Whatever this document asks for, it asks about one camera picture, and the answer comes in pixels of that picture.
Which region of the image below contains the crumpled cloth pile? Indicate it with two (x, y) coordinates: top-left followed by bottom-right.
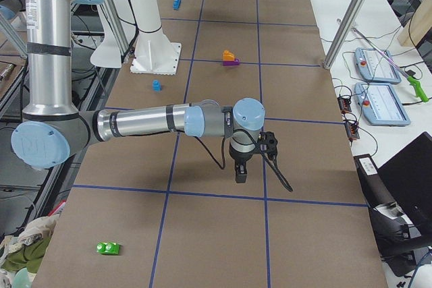
(1, 214), (59, 274)

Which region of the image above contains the small blue block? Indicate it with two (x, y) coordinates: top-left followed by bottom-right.
(152, 80), (162, 92)

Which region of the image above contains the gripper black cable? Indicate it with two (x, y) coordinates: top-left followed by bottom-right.
(177, 131), (294, 193)

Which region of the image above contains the green double stud block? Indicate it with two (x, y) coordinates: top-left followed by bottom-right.
(96, 241), (121, 256)

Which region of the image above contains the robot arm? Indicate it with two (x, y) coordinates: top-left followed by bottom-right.
(11, 0), (265, 183)

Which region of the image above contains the orange black connector box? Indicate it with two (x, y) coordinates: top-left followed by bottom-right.
(337, 96), (352, 114)
(344, 119), (360, 142)

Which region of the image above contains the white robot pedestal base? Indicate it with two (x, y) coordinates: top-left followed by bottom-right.
(130, 0), (182, 75)

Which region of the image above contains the black laptop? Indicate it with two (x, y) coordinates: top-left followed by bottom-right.
(369, 132), (432, 235)

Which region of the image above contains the green handled grabber tool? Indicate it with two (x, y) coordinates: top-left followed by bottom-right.
(351, 26), (429, 103)

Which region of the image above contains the upper orange black connector box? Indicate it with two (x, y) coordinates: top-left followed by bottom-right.
(337, 96), (352, 114)

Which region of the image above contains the teach pendant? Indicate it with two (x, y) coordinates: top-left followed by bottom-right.
(354, 82), (411, 126)
(354, 48), (402, 84)

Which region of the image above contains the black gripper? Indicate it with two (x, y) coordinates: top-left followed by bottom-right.
(229, 148), (259, 183)

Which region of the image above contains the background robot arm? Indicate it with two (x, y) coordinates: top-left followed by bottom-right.
(1, 0), (26, 20)

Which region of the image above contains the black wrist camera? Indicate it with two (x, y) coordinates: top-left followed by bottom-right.
(258, 132), (278, 161)

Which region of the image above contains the lower orange black connector box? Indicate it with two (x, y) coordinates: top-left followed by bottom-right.
(344, 119), (360, 142)

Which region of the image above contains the aluminium frame post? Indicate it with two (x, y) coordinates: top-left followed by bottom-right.
(323, 0), (365, 69)

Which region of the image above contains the far blue block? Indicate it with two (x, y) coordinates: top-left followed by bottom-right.
(173, 0), (182, 10)

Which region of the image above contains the upper teach pendant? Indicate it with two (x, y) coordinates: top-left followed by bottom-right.
(354, 48), (402, 84)

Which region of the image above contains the lower teach pendant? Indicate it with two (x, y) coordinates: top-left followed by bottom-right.
(354, 82), (411, 126)

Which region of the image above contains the purple trapezoid block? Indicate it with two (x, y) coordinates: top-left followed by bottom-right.
(223, 59), (240, 66)

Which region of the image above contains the orange trapezoid block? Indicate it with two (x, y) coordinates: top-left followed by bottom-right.
(222, 50), (236, 61)

